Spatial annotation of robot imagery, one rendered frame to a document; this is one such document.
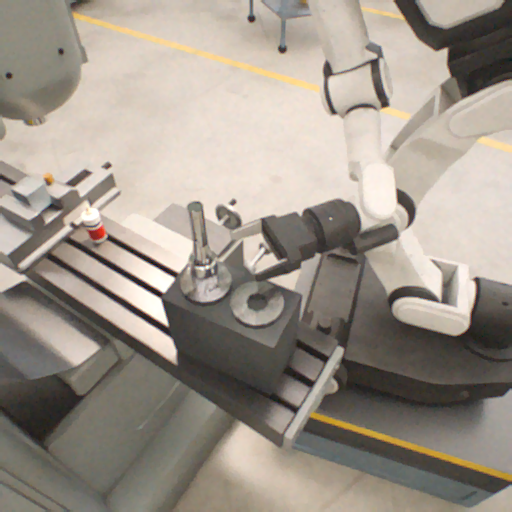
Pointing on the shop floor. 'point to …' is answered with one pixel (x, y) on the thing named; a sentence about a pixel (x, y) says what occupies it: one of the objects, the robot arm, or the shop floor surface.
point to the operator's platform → (412, 435)
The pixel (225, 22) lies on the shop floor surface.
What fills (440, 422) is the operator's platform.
